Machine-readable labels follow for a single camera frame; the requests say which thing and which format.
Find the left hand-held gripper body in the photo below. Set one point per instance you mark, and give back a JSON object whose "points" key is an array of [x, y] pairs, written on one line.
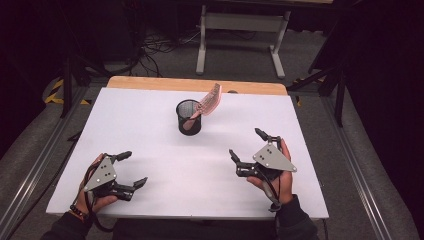
{"points": [[102, 175]]}

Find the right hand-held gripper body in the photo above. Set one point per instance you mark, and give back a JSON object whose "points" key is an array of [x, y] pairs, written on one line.
{"points": [[271, 159]]}

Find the black mesh pen holder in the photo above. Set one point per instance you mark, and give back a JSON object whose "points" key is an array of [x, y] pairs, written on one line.
{"points": [[197, 128]]}

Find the pink hairbrush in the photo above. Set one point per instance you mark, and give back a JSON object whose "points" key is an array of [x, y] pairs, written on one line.
{"points": [[211, 99]]}

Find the person's left hand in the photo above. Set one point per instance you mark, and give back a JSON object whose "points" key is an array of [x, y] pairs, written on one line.
{"points": [[101, 202]]}

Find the person's right hand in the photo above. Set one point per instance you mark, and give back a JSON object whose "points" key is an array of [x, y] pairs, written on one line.
{"points": [[286, 186]]}

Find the yellow black floor tape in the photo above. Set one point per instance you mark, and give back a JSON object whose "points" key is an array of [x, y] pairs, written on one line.
{"points": [[297, 100], [53, 96]]}

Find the person's dark lap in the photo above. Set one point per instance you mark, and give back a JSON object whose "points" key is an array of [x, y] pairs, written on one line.
{"points": [[193, 231]]}

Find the black metal stand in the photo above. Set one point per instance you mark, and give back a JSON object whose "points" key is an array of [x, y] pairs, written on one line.
{"points": [[68, 86], [340, 100]]}

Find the grey metal floor rail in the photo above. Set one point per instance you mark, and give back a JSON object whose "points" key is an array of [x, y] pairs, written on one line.
{"points": [[43, 156], [360, 173]]}

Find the grey metal desk frame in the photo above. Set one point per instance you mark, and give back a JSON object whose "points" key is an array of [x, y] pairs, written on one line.
{"points": [[243, 21]]}

